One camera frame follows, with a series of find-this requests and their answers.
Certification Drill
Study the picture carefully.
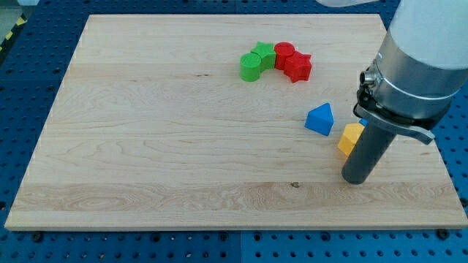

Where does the yellow pentagon block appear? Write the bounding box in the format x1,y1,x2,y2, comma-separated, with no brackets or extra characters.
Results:
337,123,365,157

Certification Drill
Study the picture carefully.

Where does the red star block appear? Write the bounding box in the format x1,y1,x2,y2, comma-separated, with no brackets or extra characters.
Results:
284,51,312,83

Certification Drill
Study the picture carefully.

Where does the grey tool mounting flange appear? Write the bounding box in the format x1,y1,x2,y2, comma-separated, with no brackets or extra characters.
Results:
353,85,450,145

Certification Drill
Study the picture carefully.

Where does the green star block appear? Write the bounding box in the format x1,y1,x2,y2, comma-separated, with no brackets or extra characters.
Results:
251,42,276,72

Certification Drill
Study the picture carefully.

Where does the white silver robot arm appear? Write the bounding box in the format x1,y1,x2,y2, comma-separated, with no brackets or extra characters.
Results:
341,0,467,184

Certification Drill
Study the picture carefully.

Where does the red cylinder block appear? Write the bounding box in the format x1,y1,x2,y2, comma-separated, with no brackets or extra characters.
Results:
273,42,295,70

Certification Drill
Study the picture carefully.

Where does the wooden board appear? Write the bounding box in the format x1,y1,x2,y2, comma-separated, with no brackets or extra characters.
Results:
5,15,467,231

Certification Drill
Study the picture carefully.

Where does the blue cube block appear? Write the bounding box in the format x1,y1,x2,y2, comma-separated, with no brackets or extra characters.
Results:
359,118,369,126

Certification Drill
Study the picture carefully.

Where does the blue triangle block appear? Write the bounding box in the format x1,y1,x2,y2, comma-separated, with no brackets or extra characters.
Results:
304,103,334,136

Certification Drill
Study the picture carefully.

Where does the green cylinder block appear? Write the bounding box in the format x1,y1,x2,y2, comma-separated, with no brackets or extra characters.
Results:
240,53,262,82

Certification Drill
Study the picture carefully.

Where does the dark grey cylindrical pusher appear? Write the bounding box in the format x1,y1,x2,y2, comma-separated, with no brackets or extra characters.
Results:
341,123,396,184

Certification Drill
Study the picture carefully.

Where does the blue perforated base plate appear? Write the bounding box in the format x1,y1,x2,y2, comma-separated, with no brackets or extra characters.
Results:
1,0,467,262

